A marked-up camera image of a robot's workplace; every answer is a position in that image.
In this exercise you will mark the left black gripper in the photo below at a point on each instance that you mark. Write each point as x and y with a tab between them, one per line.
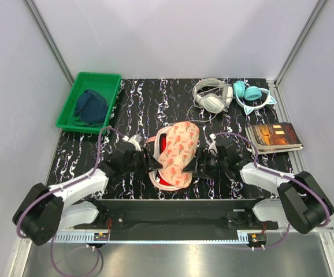
152	163

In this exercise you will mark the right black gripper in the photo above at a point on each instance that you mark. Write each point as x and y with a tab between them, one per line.
203	155

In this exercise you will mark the red bra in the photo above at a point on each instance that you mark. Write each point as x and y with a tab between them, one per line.
162	146

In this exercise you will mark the pink mesh laundry bag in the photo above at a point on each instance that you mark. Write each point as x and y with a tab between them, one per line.
181	145

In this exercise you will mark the navy blue bra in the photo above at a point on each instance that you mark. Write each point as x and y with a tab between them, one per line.
91	109

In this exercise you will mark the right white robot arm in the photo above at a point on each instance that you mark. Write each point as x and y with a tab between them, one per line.
300	201

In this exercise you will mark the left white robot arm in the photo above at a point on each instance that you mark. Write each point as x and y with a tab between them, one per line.
42	212

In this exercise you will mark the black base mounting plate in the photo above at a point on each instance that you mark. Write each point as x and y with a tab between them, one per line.
228	214

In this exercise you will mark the white over-ear headphones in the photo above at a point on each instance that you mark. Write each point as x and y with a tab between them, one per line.
213	95

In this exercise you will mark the dark hardcover book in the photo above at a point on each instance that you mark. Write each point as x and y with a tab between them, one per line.
273	138

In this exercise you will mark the green plastic bin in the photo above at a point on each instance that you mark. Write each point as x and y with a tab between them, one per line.
106	84

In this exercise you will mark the teal cat-ear headphones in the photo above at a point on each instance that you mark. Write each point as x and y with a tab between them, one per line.
242	92

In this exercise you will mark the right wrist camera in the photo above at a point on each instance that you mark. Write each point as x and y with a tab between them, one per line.
213	142

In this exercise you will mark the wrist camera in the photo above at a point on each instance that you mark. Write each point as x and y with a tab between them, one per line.
213	142
134	140

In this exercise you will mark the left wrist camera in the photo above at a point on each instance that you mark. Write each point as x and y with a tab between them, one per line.
134	140

